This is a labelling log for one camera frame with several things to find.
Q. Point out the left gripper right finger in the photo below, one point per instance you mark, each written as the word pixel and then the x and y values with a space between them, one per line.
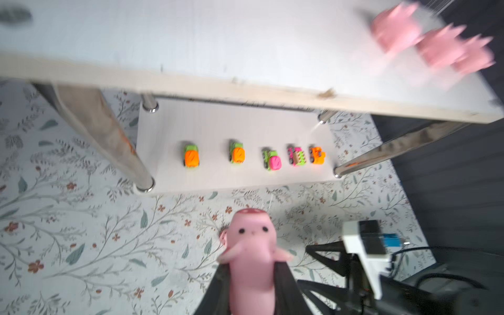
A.
pixel 289 298

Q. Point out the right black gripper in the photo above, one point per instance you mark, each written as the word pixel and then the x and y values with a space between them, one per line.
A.
pixel 358 296

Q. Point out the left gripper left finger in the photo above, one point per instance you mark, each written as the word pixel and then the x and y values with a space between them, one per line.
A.
pixel 216 300

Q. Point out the pink green mixer truck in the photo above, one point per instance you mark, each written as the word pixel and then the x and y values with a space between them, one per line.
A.
pixel 271 160

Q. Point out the pink green toy car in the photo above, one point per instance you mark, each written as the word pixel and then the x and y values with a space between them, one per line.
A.
pixel 297 157

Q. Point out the orange toy car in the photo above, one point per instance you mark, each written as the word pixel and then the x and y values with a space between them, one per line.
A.
pixel 317 155

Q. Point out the orange green mixer truck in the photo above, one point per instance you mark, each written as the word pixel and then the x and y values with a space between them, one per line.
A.
pixel 191 156

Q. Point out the green orange toy truck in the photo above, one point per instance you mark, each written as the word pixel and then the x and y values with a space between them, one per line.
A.
pixel 236 153

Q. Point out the white two-tier shelf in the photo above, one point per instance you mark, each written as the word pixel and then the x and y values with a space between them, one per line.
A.
pixel 317 54

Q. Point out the floral patterned mat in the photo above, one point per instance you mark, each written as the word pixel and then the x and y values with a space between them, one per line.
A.
pixel 76 239

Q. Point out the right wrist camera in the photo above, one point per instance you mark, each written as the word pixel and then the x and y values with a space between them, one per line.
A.
pixel 373 248

